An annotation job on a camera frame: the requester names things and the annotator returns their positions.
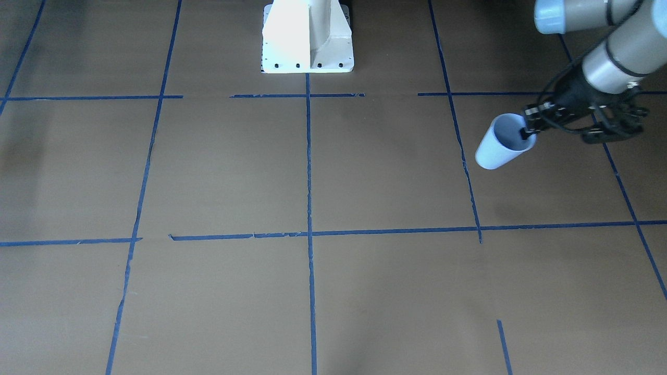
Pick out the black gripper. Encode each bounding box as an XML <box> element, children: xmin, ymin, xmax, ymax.
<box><xmin>520</xmin><ymin>69</ymin><xmax>650</xmax><ymax>144</ymax></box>

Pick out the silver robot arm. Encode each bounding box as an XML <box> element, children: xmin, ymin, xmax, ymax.
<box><xmin>521</xmin><ymin>1</ymin><xmax>666</xmax><ymax>144</ymax></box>

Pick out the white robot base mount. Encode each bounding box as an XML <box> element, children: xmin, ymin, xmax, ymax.
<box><xmin>261</xmin><ymin>1</ymin><xmax>355</xmax><ymax>74</ymax></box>

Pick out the light blue ribbed cup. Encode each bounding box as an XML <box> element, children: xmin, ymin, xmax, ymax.
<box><xmin>475</xmin><ymin>113</ymin><xmax>537</xmax><ymax>169</ymax></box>

